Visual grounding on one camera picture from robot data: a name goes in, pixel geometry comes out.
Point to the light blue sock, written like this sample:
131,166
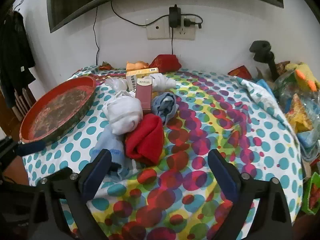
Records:
110,140

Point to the red candy wrapper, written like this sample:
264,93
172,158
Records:
104,66

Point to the red sock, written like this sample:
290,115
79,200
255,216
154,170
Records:
146,140

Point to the wall-mounted black television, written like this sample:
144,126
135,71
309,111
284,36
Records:
75,5

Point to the white sock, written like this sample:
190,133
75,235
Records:
123,115

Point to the red packet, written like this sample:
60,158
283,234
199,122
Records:
241,72

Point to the dark hanging clothes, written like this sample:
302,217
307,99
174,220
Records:
12,55

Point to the green bag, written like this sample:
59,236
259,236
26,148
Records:
312,195

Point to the grey sock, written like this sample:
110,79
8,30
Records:
165,82

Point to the polka dot cloth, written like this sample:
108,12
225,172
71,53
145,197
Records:
212,130

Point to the red cloth pouch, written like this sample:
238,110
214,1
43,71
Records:
166,62

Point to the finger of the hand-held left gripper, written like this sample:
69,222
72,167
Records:
30,148

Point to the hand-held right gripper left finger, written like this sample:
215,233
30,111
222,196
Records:
96,177

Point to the blue-grey sock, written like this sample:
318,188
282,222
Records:
163,106

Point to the orange toy pig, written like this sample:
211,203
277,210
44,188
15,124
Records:
136,66

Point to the black power adapter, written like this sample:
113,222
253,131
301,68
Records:
175,15

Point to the wooden chair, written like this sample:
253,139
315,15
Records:
23,102

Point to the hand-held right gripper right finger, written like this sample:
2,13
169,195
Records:
223,177

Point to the plastic bag of snacks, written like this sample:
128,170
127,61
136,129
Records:
300,112

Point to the yellow plush toy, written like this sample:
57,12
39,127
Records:
306,76

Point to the white wall socket plate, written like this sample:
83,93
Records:
157,32

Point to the black clamp stand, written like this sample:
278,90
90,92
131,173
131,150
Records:
261,50

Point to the round red tray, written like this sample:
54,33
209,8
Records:
55,110

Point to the maroon box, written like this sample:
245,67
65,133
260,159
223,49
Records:
144,95

